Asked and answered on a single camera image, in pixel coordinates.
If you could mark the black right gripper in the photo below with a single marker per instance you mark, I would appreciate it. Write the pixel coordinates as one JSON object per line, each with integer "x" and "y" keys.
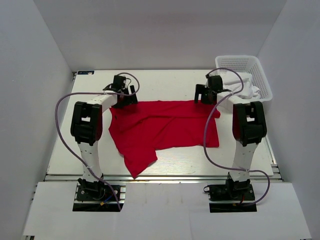
{"x": 200, "y": 89}

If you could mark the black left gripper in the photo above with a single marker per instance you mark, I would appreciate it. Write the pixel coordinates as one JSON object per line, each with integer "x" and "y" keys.
{"x": 131, "y": 99}

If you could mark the red t shirt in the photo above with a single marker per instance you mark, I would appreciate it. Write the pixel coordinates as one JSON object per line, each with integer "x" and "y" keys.
{"x": 139, "y": 130}

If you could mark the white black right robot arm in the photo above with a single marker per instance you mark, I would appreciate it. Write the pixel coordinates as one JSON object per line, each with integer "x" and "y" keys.
{"x": 248, "y": 129}

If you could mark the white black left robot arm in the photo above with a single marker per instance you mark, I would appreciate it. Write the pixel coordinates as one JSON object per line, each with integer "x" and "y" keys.
{"x": 87, "y": 128}

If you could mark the white t shirt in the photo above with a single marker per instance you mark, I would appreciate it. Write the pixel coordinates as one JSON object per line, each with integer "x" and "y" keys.
{"x": 232, "y": 82}

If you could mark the black blue sticker label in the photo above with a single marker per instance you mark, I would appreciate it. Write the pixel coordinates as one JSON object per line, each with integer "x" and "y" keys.
{"x": 85, "y": 72}

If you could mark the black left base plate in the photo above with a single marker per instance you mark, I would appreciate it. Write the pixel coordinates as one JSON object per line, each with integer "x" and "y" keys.
{"x": 88, "y": 201}

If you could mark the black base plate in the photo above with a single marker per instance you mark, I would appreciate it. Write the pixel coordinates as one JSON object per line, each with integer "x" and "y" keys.
{"x": 88, "y": 201}
{"x": 221, "y": 202}

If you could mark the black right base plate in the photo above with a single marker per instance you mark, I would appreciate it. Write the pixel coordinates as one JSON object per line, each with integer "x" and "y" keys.
{"x": 221, "y": 202}

